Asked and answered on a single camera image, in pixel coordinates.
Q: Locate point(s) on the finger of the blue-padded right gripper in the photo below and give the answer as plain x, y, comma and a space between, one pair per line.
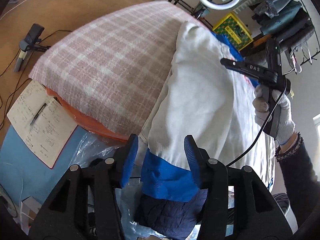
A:
197, 160

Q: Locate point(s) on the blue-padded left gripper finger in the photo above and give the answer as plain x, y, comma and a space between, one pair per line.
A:
125, 158

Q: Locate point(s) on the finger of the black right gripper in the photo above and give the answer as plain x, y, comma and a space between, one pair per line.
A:
250, 70

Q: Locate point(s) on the white and blue jacket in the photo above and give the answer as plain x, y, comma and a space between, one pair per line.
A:
200, 97

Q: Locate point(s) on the black clothes rack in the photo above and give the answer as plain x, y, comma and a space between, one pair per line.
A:
299, 40

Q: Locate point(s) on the white-gloved right hand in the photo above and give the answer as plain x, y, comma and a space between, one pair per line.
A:
282, 115

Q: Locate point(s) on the clear plastic bag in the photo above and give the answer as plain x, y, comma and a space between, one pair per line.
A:
92, 147

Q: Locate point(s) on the orange bed sheet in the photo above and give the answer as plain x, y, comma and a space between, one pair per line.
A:
87, 122

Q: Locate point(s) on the bright window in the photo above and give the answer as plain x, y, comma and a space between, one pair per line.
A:
316, 121

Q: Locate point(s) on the yellow green patterned box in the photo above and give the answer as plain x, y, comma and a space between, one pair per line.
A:
235, 30

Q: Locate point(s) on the navy quilted garment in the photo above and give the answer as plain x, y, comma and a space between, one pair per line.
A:
172, 219

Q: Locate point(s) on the open handwritten notebook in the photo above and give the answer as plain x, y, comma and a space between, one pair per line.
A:
50, 132

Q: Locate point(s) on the pink plaid bed blanket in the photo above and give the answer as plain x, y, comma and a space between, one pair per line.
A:
113, 68

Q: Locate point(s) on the black pen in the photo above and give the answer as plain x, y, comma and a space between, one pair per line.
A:
38, 114

